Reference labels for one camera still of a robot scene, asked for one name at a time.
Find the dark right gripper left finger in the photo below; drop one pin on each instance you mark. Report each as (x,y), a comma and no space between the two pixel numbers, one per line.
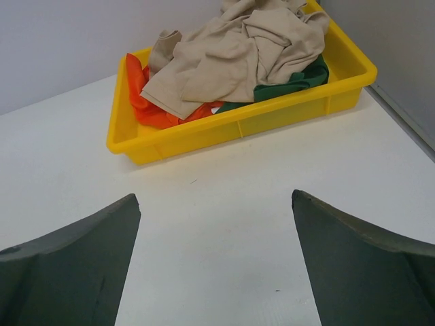
(74,275)

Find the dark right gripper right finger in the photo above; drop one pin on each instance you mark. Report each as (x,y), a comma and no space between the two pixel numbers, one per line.
(361,274)

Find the beige t shirt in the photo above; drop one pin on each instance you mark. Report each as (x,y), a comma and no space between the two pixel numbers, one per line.
(251,43)

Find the yellow plastic bin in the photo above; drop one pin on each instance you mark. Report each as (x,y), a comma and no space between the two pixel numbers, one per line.
(350,70)

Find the orange t shirt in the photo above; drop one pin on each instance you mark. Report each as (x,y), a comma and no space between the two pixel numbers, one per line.
(147,113)

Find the green t shirt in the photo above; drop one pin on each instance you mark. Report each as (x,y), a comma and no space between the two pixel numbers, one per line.
(314,75)

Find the aluminium frame post right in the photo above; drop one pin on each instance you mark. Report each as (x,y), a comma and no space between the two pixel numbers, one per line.
(403,119)

